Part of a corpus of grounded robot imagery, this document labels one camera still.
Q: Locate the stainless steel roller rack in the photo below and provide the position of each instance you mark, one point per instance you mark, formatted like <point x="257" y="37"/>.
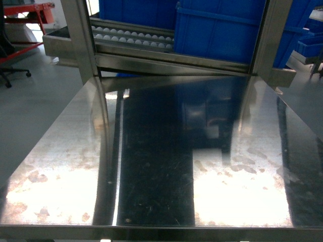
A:
<point x="76" y="46"/>

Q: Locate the large blue plastic crate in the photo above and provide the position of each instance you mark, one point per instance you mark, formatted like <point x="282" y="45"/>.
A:
<point x="227" y="30"/>

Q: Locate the steel shelf with blue bins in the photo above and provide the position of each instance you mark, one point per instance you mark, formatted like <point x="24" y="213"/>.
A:
<point x="309" y="47"/>

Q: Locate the red metal frame table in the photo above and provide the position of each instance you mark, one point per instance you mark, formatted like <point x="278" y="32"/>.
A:
<point x="16" y="38"/>

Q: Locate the blue crate behind left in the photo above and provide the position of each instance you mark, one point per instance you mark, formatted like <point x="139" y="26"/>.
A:
<point x="160" y="13"/>

